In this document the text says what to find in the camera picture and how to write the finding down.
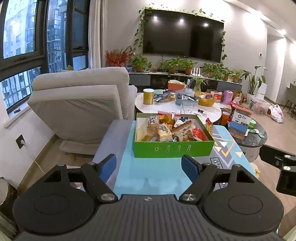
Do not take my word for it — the red pastry bag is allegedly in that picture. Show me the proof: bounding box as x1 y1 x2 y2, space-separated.
192 127 205 141

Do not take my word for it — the clear bread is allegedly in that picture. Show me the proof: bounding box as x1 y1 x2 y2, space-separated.
156 123 173 142

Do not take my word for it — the green cardboard box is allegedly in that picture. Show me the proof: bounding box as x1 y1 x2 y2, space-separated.
133 113 214 158

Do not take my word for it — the brown mushroom snack bag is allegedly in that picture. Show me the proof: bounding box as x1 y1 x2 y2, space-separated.
171 120 194 142

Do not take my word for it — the dark round side table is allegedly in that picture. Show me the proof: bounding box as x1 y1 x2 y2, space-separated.
228 119 268 163

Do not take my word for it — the orange cup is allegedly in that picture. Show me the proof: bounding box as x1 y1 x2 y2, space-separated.
220 111 230 126

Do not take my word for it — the white blue cardboard box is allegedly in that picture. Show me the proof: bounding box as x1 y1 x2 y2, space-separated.
228 111 251 140

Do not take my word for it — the clear glass cup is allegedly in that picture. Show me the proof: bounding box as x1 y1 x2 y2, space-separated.
180 101 194 114

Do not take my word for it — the grey recliner armchair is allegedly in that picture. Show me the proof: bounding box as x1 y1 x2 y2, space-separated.
28 67 137 155

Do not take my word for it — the white plastic bag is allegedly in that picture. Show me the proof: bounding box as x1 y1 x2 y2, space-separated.
269 104 284 123

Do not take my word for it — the white round coffee table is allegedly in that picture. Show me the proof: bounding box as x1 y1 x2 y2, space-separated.
135 93 222 124

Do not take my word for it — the yellow woven basket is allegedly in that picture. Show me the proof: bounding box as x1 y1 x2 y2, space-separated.
195 91 217 107

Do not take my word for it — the pink box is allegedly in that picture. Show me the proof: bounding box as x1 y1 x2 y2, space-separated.
223 90 233 104

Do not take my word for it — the yellow cylindrical can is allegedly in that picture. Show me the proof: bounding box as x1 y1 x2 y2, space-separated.
143 88 154 105

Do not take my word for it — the orange tissue box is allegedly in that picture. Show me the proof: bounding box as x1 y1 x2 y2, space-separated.
168 80 185 92

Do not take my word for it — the large leafy floor plant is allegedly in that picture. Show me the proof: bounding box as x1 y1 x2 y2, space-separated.
241 66 267 95

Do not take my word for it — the red flower arrangement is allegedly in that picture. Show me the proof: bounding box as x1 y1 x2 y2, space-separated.
105 46 133 67

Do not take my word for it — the potted green plant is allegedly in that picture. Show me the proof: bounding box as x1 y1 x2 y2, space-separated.
132 54 152 73

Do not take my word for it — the black wall socket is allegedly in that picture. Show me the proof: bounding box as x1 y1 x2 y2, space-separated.
16 135 26 149

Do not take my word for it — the wall mounted television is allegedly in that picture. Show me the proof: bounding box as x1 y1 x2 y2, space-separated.
142 9 224 62

